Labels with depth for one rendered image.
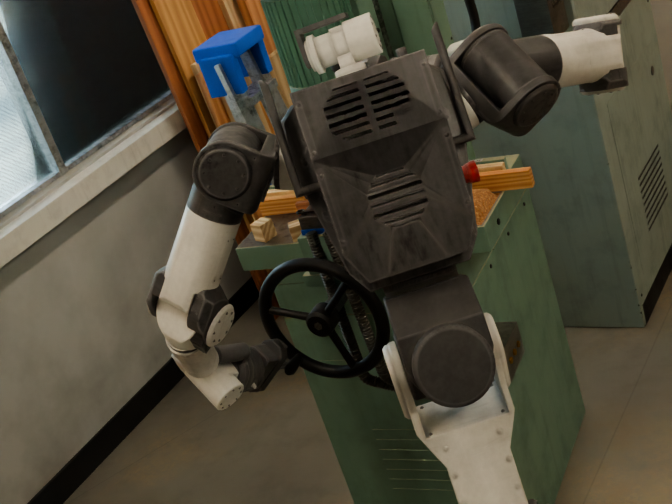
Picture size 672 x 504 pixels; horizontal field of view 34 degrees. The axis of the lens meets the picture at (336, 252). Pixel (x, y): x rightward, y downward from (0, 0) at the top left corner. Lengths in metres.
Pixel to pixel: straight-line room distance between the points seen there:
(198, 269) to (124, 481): 1.92
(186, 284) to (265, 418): 1.86
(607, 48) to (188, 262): 0.76
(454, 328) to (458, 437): 0.28
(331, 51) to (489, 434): 0.64
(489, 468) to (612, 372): 1.57
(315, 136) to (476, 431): 0.53
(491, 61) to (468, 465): 0.62
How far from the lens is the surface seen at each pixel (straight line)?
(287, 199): 2.54
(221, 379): 2.03
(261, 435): 3.50
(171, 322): 1.82
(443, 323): 1.55
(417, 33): 2.45
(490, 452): 1.74
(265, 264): 2.46
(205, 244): 1.72
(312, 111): 1.53
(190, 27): 3.90
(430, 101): 1.53
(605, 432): 3.06
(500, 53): 1.70
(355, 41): 1.72
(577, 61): 1.80
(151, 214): 3.89
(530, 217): 2.79
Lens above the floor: 1.84
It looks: 24 degrees down
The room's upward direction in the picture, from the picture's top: 19 degrees counter-clockwise
